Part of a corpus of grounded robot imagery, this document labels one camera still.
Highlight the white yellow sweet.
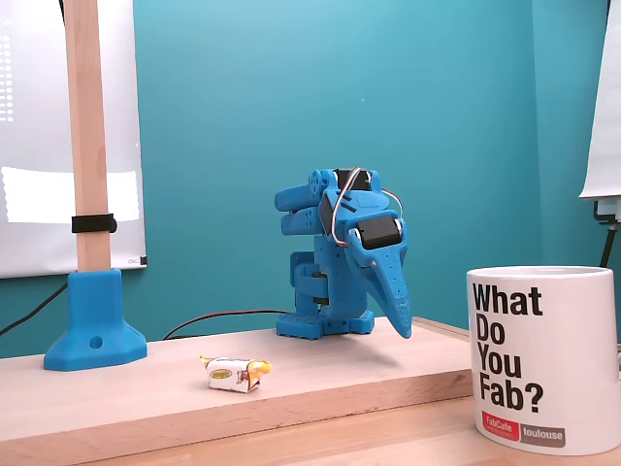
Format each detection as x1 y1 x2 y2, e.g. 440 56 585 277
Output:
198 354 274 395

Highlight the white printed ceramic mug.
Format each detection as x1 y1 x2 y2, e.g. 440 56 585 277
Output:
466 265 621 457

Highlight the raised light wooden board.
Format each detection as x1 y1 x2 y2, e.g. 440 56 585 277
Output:
0 316 474 444

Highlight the white flipchart paper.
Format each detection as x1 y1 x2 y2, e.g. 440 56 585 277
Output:
577 0 621 202

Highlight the blue printed stand base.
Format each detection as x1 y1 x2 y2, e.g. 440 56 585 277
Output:
43 268 148 373

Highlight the red black power cable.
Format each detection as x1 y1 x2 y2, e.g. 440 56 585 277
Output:
162 309 298 341

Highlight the flipchart stand frame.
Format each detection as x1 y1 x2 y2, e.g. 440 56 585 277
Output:
593 197 621 269

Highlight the black strap on post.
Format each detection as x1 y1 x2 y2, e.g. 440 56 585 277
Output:
71 213 118 236

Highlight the wooden stand post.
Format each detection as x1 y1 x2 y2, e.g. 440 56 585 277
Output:
62 0 114 273

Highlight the thin black cable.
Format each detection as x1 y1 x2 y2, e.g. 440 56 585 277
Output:
0 281 70 337

